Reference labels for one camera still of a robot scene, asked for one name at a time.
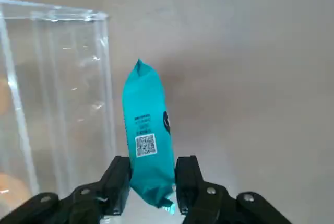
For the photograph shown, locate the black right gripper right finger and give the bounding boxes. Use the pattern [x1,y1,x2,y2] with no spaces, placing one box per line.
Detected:
[174,155,293,224]

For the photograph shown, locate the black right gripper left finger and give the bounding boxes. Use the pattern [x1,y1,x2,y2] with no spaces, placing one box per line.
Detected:
[0,155,133,224]

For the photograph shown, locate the teal potato chips packet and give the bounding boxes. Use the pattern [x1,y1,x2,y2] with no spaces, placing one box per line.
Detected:
[122,58,176,216]

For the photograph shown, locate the clear acrylic stepped shelf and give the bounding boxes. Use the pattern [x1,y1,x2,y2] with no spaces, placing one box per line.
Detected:
[0,0,117,204]

